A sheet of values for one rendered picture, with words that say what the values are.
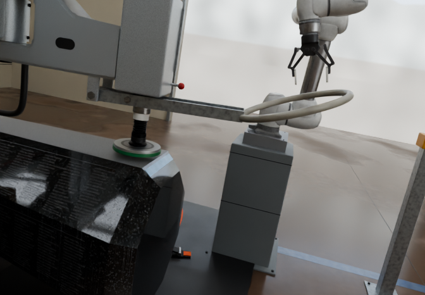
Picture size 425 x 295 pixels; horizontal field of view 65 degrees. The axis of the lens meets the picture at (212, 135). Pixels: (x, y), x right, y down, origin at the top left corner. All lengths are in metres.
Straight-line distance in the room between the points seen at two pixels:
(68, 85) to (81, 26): 6.17
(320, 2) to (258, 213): 1.34
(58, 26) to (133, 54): 0.33
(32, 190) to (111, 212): 0.37
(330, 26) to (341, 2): 0.55
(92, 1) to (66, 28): 5.87
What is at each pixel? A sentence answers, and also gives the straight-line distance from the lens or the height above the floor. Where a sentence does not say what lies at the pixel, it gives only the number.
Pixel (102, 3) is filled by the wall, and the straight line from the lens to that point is 7.31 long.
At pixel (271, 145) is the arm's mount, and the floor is 0.82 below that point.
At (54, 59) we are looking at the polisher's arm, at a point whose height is 1.19.
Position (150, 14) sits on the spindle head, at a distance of 1.43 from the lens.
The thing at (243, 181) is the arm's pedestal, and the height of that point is 0.57.
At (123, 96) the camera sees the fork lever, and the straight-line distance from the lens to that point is 1.51.
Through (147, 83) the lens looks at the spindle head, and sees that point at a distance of 1.42.
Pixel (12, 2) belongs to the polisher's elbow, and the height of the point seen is 1.39.
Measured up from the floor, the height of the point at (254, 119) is 1.10.
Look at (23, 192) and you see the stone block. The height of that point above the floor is 0.63.
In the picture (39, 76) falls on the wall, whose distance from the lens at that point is 8.10.
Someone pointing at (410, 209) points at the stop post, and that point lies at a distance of 2.38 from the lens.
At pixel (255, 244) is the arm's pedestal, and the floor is 0.16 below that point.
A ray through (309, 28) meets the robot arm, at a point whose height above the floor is 1.49.
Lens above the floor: 1.29
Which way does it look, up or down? 13 degrees down
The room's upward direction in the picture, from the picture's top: 10 degrees clockwise
